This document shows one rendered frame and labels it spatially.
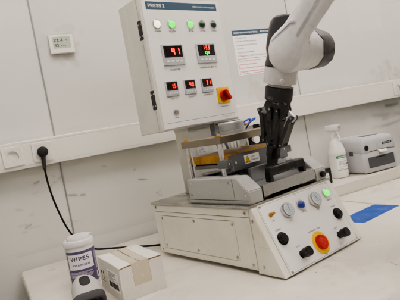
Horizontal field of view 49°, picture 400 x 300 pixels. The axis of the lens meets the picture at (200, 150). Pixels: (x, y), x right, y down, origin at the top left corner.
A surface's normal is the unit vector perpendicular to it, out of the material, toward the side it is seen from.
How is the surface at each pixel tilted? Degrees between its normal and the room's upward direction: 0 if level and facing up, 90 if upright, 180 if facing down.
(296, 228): 65
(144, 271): 89
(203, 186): 90
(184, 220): 90
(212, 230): 90
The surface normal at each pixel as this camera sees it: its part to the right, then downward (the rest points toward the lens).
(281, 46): -0.68, -0.10
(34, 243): 0.45, -0.04
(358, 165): -0.92, 0.19
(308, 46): 0.69, 0.29
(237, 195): -0.76, 0.17
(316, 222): 0.48, -0.48
